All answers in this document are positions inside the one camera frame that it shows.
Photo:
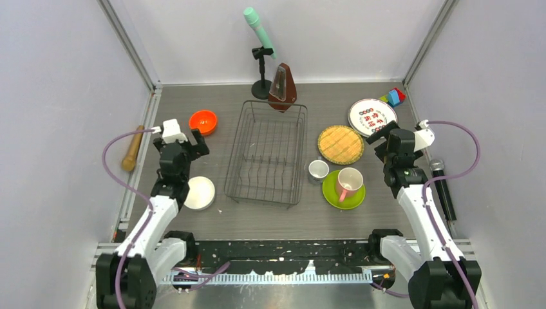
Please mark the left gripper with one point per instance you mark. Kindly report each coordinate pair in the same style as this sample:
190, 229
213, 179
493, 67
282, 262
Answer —
197, 150

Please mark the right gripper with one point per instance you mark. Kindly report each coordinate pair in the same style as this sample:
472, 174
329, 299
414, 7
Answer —
384, 132

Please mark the orange bowl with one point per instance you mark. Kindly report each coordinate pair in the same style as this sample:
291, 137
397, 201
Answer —
205, 121

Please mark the woven bamboo plate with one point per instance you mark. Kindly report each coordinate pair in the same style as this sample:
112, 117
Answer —
340, 145

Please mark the white bowl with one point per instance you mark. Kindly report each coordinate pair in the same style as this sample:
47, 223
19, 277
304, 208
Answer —
201, 194

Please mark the pink mug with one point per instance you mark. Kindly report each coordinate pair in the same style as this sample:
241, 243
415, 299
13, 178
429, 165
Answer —
349, 182

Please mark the black wire dish rack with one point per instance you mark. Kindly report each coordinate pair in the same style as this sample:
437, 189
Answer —
268, 158

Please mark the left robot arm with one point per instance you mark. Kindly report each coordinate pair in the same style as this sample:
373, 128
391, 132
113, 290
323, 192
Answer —
129, 276

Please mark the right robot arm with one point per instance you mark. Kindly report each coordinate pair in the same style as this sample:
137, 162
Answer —
438, 274

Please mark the white printed round plate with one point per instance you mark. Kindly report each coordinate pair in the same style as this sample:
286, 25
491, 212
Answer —
369, 115

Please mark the colourful toy blocks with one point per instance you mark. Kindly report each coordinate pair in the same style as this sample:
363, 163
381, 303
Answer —
394, 97

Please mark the wooden rolling pin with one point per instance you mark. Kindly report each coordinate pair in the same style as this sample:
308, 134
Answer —
130, 160

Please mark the black handheld microphone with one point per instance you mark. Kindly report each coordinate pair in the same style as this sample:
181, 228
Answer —
437, 170

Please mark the small grey patterned mug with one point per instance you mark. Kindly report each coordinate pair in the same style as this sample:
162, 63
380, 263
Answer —
318, 170

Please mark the lime green plate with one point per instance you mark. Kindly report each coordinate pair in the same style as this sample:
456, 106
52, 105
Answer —
329, 190

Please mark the black microphone stand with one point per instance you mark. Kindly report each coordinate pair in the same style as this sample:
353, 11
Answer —
260, 89

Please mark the brown metronome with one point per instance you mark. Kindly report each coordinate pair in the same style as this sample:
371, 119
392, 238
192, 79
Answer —
283, 92

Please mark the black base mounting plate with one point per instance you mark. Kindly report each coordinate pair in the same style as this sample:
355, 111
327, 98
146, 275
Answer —
282, 262

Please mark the mint green microphone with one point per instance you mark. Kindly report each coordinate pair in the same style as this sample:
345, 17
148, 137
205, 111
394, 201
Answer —
253, 20

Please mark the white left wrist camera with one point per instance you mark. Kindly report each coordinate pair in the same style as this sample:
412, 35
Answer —
173, 130

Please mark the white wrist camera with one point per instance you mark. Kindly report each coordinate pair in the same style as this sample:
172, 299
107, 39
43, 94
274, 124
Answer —
424, 135
173, 130

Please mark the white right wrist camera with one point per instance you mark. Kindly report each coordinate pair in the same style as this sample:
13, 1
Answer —
424, 135

